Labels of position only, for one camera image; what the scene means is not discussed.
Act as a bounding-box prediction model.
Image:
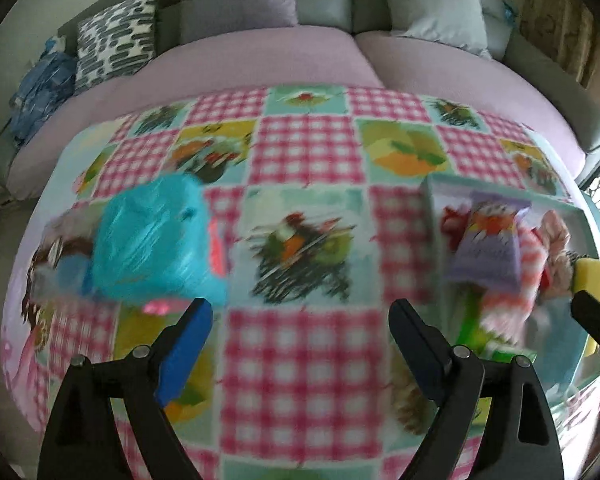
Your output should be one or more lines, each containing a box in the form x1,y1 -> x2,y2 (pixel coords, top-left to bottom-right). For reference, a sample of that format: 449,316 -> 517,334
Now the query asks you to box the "checked printed tablecloth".
0,85 -> 600,473

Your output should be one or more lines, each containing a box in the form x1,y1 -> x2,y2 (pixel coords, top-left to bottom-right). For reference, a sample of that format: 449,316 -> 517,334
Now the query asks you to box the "red pink pipe-cleaner hair tie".
439,205 -> 473,251

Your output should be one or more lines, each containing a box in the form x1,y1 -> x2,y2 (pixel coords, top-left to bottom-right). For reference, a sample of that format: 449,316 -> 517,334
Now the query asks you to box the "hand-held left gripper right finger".
388,298 -> 565,480

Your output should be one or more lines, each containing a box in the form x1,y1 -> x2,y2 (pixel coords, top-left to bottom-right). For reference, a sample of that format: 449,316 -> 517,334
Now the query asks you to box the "black and white patterned cushion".
75,0 -> 160,93

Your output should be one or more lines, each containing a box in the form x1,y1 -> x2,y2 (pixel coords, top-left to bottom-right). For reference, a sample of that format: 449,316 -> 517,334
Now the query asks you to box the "pink lace scrunchie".
535,210 -> 581,296

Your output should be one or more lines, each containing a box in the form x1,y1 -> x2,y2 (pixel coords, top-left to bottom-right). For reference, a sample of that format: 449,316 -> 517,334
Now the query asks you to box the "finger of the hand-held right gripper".
570,289 -> 600,381

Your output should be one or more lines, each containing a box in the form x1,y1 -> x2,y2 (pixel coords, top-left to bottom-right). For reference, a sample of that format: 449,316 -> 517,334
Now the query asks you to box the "green cloth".
455,285 -> 511,351

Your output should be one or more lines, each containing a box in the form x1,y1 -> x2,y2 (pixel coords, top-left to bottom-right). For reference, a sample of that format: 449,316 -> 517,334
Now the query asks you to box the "clear plastic box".
45,237 -> 98,301

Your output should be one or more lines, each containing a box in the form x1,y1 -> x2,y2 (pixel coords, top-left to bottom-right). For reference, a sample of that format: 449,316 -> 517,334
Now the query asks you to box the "yellow sponge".
572,257 -> 600,357

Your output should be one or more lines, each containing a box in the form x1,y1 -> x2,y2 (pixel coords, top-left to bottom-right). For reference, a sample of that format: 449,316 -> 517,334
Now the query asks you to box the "blue clothes pile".
9,37 -> 78,146

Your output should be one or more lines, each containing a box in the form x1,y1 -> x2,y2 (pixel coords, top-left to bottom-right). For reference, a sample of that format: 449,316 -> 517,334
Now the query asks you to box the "purple packet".
442,191 -> 533,293

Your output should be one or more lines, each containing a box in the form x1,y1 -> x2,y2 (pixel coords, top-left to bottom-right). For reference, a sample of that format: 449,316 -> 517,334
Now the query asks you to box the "teal toy box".
91,172 -> 231,308

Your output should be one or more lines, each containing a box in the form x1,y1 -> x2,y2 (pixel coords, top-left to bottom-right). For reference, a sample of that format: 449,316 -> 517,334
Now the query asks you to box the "teal tray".
420,174 -> 600,406

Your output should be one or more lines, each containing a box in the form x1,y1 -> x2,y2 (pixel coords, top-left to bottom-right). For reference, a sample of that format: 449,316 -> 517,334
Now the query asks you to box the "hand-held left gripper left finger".
37,297 -> 214,480

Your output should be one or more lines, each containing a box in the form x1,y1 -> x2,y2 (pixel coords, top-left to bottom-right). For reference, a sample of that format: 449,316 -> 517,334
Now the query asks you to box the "purple sofa cover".
7,25 -> 586,201

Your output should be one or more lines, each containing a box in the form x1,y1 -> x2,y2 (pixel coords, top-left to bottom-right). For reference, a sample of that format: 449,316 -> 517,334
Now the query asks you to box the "patterned curtain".
520,0 -> 600,86

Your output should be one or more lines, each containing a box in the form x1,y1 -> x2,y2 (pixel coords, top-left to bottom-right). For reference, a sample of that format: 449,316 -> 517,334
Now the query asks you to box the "grey cushion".
377,0 -> 506,58

